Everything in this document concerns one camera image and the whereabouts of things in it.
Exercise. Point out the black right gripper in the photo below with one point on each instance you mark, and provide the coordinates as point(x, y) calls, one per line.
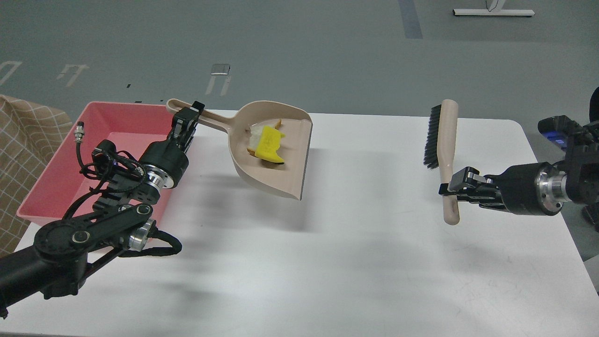
point(536, 189)

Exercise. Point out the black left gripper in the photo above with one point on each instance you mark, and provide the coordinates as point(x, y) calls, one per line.
point(169, 155)

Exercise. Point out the pink plastic bin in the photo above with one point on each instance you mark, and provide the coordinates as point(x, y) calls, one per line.
point(131, 127)

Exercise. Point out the beige hand brush black bristles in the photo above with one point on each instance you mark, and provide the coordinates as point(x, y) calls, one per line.
point(441, 139)

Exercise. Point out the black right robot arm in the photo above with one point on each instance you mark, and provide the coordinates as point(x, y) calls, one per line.
point(580, 163)

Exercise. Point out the beige checkered cloth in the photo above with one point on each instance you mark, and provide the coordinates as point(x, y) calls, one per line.
point(30, 134)

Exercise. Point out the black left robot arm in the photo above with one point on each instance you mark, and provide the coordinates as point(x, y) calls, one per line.
point(114, 219)

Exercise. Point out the silver floor plate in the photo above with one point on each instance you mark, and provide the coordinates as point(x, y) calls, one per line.
point(220, 69)

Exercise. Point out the beige plastic dustpan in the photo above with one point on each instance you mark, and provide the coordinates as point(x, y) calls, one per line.
point(283, 180)

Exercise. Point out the triangular bread slice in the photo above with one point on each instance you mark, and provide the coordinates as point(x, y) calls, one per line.
point(256, 132)

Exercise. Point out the white stand base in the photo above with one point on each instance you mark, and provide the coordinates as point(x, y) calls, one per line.
point(495, 8)

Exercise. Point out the yellow green sponge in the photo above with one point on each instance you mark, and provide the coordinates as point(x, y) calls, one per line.
point(269, 144)

